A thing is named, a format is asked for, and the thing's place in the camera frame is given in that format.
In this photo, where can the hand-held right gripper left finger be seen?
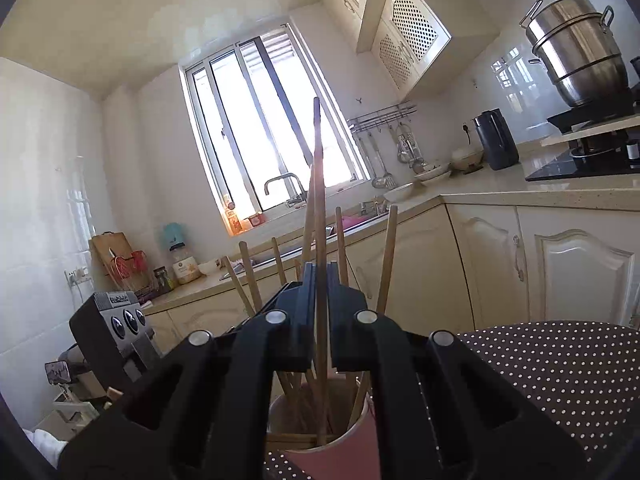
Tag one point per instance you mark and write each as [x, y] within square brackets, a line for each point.
[310, 310]

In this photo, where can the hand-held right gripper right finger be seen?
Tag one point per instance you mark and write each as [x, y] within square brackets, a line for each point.
[333, 310]

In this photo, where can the bunch of wooden chopsticks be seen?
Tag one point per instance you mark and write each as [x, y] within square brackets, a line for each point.
[386, 260]

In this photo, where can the dark-tipped wooden chopstick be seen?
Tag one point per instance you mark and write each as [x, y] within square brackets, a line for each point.
[318, 185]

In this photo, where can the pink cup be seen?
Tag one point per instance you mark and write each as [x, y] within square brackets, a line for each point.
[340, 460]

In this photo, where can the stainless steel sink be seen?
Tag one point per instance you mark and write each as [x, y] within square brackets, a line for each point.
[287, 253]

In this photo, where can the small dark jar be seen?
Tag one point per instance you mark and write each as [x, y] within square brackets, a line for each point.
[162, 280]

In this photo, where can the red plastic basin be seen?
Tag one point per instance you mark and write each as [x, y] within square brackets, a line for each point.
[352, 220]

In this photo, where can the wooden cutting board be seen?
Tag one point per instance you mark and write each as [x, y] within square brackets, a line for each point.
[107, 245]

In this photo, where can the cream under-sink cabinet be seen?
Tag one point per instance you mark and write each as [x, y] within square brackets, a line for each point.
[415, 260]

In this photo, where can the small red jar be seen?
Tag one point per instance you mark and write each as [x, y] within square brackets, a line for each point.
[256, 220]

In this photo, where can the glass jar with teal lid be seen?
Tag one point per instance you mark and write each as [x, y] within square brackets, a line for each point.
[182, 260]

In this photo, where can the orange bottle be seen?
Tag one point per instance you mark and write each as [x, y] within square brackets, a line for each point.
[233, 217]

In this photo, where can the white cloth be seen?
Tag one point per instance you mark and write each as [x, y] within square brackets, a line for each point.
[45, 447]

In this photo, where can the metal sink faucet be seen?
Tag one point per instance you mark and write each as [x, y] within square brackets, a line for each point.
[292, 185]

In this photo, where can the white bowl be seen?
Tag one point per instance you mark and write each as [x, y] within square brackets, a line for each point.
[399, 192]

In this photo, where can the hanging metal kitchen tools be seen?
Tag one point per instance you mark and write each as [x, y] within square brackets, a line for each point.
[410, 150]

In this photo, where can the sliding kitchen window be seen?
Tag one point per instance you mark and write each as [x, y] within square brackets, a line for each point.
[270, 125]

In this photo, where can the stacked white bowls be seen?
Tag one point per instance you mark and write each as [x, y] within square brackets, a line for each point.
[467, 159]

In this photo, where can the brown polka dot tablecloth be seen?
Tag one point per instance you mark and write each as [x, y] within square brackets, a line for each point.
[550, 385]

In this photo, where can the black electric kettle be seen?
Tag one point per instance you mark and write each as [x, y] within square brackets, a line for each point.
[495, 140]

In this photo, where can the cream under-stove cabinet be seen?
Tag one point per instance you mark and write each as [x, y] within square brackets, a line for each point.
[565, 260]

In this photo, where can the black gas stove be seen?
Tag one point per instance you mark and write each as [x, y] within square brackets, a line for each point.
[580, 162]

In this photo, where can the cream lattice door cabinet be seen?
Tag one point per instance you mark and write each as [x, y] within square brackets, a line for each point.
[405, 30]

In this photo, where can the beige stove cover board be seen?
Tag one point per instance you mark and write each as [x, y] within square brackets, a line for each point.
[590, 135]

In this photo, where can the stainless steel steamer pot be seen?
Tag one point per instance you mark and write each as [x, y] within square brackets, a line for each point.
[580, 50]

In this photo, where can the white wall power socket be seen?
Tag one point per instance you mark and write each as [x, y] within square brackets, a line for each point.
[78, 275]

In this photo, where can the metal wall utensil rack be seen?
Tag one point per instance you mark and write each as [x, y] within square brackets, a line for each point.
[382, 116]

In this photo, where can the wall socket with black plug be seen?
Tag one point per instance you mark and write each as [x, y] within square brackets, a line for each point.
[467, 128]

